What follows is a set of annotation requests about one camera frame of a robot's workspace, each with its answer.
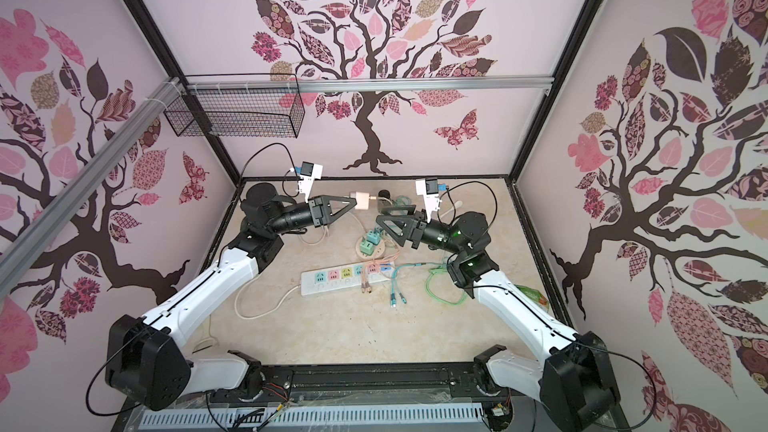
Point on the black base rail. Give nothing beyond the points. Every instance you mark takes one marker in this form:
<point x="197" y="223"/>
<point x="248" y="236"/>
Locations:
<point x="421" y="383"/>

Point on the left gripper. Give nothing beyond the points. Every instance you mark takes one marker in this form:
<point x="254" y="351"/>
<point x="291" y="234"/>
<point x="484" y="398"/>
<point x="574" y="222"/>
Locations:
<point x="322" y="214"/>

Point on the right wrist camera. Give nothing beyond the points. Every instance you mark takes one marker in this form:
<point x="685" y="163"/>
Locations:
<point x="429" y="189"/>

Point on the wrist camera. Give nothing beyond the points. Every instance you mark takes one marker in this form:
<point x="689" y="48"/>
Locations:
<point x="307" y="174"/>
<point x="429" y="189"/>

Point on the pink charger plug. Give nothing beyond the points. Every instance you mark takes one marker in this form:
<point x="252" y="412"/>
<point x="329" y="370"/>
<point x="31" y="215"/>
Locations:
<point x="363" y="200"/>

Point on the green snack packet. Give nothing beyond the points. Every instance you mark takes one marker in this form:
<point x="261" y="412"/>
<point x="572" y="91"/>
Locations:
<point x="535" y="296"/>

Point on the round pink power socket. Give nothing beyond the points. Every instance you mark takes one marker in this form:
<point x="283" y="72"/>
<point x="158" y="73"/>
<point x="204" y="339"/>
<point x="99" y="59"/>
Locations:
<point x="379" y="251"/>

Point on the white cable duct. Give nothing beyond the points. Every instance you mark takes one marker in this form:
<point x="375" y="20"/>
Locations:
<point x="311" y="417"/>

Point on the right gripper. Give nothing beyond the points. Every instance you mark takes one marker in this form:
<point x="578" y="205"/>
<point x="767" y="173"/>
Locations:
<point x="418" y="230"/>

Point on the teal charger plug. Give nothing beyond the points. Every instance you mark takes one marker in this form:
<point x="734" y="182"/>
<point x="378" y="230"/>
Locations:
<point x="374" y="236"/>

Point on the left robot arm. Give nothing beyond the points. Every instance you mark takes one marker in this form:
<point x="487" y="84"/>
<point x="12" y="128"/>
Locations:
<point x="145" y="358"/>

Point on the white multicolour power strip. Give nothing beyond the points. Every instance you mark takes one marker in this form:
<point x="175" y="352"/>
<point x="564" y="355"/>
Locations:
<point x="344" y="277"/>

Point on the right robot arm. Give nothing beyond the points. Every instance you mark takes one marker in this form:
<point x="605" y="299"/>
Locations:
<point x="570" y="375"/>

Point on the black wire basket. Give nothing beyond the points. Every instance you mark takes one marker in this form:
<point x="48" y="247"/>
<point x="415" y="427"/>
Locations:
<point x="252" y="105"/>

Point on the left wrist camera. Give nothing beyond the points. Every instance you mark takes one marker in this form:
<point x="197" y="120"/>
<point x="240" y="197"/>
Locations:
<point x="307" y="174"/>

